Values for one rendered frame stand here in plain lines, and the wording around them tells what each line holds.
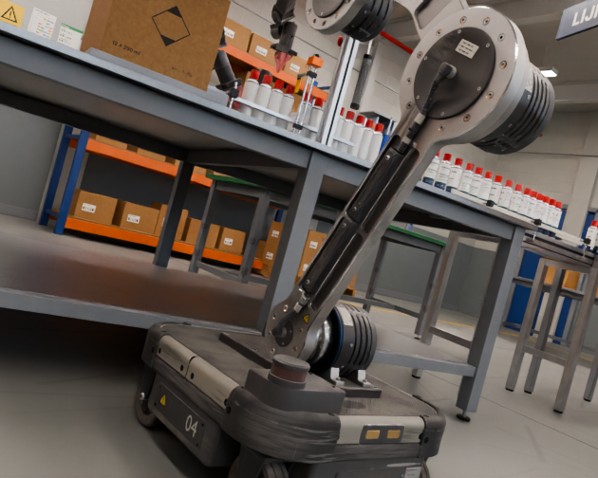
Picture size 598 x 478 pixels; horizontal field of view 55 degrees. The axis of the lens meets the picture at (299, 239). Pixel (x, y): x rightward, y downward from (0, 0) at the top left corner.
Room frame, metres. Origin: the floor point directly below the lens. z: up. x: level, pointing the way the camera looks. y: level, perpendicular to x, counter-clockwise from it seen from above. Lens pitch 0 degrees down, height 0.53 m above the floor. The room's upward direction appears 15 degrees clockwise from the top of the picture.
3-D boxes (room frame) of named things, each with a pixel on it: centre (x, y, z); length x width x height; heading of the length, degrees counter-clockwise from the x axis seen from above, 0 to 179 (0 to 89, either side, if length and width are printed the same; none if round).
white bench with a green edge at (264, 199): (4.26, -0.24, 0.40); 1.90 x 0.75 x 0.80; 128
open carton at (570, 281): (6.92, -3.17, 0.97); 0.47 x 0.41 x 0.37; 125
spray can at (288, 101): (2.17, 0.18, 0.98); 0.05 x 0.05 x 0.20
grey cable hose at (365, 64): (2.21, -0.07, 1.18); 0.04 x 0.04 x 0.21
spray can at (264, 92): (2.12, 0.27, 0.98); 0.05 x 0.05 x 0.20
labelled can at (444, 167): (2.61, -0.56, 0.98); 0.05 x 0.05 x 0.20
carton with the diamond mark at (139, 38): (1.60, 0.54, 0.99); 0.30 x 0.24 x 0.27; 125
